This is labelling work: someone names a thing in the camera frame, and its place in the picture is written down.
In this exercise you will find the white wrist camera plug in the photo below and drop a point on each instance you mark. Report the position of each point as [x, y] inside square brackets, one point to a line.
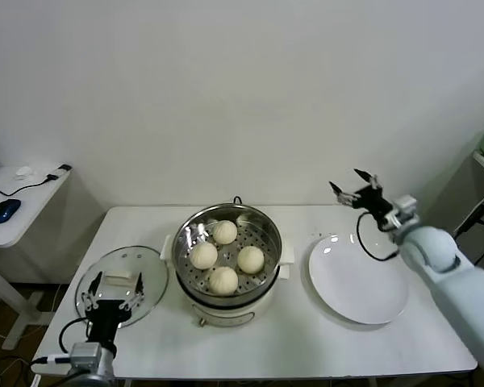
[57, 359]

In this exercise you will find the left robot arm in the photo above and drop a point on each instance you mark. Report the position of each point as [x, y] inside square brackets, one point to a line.
[103, 373]

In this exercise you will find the white steamed baozi bun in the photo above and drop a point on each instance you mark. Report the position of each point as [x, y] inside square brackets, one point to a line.
[250, 260]
[222, 280]
[225, 231]
[203, 256]

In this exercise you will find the stainless steel steamer basket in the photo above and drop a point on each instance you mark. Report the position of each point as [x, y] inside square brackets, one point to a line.
[266, 242]

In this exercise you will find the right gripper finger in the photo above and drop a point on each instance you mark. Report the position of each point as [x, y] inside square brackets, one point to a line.
[371, 179]
[345, 195]

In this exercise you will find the white electric cooker base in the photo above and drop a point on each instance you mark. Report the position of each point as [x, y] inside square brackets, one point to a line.
[222, 316]

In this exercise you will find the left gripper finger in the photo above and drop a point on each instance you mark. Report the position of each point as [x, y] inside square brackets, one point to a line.
[134, 299]
[89, 301]

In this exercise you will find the glass pot lid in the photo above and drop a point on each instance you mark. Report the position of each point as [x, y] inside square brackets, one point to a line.
[153, 274]

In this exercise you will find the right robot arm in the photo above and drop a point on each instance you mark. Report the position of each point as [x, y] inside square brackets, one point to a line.
[447, 274]

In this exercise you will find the small white crumpled object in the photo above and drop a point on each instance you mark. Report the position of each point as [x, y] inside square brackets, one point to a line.
[24, 173]

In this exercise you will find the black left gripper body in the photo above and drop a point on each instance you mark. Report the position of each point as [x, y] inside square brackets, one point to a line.
[105, 318]

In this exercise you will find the white side desk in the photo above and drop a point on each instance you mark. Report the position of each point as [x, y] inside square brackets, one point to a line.
[24, 201]

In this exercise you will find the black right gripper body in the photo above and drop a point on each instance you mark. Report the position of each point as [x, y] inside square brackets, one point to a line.
[373, 201]

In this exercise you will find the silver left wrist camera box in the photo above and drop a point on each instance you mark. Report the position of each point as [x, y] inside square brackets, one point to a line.
[85, 355]

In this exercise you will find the blue computer mouse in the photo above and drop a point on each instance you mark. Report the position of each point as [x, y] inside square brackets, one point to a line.
[5, 210]

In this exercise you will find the white round plate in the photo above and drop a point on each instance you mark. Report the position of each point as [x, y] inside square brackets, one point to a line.
[347, 282]

